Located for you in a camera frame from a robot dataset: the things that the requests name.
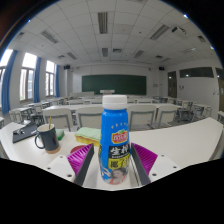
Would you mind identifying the blue drink bottle white cap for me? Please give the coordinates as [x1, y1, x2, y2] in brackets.
[98, 94, 131, 185]

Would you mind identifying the black notebook case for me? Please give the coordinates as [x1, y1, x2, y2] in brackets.
[12, 121, 39, 144]

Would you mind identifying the white lectern desk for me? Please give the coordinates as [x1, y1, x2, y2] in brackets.
[99, 89, 116, 95]

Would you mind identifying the blue window curtains group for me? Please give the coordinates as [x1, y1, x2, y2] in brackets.
[1, 49, 61, 115]

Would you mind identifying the dark classroom door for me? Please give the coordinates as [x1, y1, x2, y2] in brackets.
[167, 70, 178, 99]

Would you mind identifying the classroom windows group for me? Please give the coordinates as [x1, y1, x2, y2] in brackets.
[0, 49, 56, 103]

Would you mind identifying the yellow and green sponge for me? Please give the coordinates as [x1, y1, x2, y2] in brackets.
[74, 126, 102, 148]

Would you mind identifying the dark blue mug cork base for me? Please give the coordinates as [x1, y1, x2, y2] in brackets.
[34, 123, 62, 155]

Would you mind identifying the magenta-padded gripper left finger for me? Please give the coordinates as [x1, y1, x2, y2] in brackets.
[45, 143, 95, 187]

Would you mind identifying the ceiling lights group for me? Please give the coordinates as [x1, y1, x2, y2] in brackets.
[14, 11, 208, 63]

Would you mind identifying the classroom chairs and desks group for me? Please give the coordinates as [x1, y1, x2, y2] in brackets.
[8, 91, 224, 133]

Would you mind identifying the green chalkboard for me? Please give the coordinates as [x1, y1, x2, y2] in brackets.
[81, 74, 147, 96]

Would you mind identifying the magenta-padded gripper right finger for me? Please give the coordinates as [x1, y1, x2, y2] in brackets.
[130, 142, 183, 187]

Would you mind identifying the white ceiling projector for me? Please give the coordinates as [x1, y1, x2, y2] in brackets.
[171, 26, 188, 37]

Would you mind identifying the dark transom window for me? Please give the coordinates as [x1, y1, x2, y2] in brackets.
[179, 67, 215, 79]

